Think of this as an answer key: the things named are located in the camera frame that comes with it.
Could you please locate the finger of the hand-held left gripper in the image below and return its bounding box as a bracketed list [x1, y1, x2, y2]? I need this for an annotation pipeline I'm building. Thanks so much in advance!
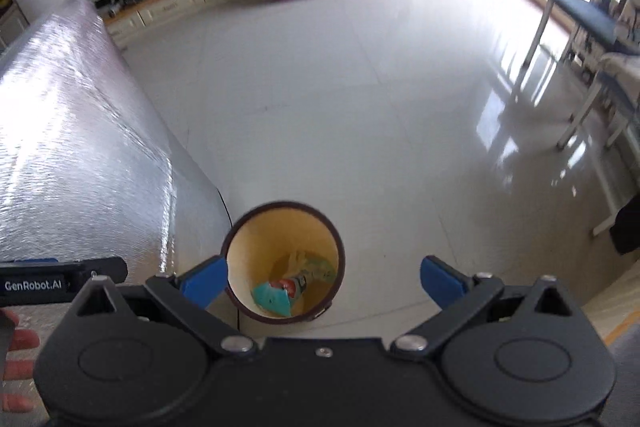
[69, 256, 127, 292]

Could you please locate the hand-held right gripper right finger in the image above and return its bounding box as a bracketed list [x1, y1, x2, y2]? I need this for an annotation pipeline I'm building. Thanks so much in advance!
[390, 255, 588, 361]

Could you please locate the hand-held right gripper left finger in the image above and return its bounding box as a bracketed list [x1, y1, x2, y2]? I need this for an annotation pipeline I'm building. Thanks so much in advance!
[66, 256, 259, 357]

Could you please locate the brown round waste bin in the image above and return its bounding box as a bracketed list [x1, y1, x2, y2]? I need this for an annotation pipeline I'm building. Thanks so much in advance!
[220, 201, 346, 326]

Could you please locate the person's left hand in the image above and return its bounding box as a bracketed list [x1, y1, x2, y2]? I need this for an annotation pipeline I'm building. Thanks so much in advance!
[0, 311, 41, 383]

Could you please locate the colourful snack wrapper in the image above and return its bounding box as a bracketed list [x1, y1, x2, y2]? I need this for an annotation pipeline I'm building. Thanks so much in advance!
[272, 251, 337, 299]

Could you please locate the silver foil mat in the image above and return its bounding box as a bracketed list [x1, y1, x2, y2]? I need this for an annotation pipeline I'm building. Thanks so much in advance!
[0, 0, 235, 400]

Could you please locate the black object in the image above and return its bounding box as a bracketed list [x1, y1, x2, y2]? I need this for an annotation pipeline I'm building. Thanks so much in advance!
[609, 193, 640, 256]

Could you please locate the blue cushioned white chair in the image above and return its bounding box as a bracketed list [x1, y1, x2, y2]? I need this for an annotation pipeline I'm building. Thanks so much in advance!
[524, 0, 622, 66]
[555, 51, 640, 238]

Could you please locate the cream low drawer cabinet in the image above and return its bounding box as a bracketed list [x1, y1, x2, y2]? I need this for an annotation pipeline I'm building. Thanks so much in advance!
[94, 0, 272, 53]

